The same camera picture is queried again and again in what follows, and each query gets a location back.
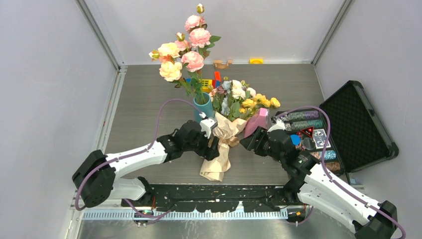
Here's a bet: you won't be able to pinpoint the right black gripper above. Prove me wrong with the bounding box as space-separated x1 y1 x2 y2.
239 125 285 163

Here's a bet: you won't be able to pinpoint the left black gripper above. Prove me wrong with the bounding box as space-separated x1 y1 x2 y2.
183 128 219 160

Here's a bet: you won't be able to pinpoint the teal ceramic vase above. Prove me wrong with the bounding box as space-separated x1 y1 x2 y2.
193 93 214 122

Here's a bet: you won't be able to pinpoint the paper flower bouquet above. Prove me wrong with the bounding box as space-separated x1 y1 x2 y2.
200 77 281 182

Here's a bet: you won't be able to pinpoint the tan satin ribbon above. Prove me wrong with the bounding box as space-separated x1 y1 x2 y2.
220 136 240 147

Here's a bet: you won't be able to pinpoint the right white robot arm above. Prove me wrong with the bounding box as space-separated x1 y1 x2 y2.
240 127 398 239

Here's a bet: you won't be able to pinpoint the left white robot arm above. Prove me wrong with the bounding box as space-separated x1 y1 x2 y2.
72 118 219 210

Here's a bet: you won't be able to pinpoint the blue round chip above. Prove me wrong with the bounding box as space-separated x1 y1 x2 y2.
290 134 301 146

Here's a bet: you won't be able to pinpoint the pink plastic box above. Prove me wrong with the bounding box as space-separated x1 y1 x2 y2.
244 108 269 137

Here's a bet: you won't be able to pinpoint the red triangle card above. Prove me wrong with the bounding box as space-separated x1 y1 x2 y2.
300 126 314 138

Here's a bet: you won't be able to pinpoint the colourful toy block house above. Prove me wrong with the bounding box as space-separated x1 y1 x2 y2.
183 71 221 94

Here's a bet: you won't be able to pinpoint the pink peach rose stems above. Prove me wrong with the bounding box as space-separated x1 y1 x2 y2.
149 3 221 105

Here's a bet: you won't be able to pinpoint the wooden toy piece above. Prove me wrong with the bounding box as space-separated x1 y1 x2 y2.
213 59 233 70

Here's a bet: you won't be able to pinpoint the black poker chip case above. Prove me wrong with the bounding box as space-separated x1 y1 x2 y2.
281 81 399 175

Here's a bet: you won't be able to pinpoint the yellow toy block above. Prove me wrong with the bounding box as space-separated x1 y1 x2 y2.
249 58 263 64

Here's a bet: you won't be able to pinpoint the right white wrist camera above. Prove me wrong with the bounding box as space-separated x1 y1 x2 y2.
267 117 286 132

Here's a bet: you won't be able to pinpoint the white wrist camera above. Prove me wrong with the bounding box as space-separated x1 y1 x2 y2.
267 117 286 132
199 112 217 139

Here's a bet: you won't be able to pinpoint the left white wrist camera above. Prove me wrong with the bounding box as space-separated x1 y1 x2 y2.
199 112 217 139

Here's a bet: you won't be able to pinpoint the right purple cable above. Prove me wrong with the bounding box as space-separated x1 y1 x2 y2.
277 105 407 239

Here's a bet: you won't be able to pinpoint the purple cable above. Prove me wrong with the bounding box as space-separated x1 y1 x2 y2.
277 105 407 239
74 98 207 226

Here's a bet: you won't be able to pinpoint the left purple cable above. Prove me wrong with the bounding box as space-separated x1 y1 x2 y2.
74 98 207 226

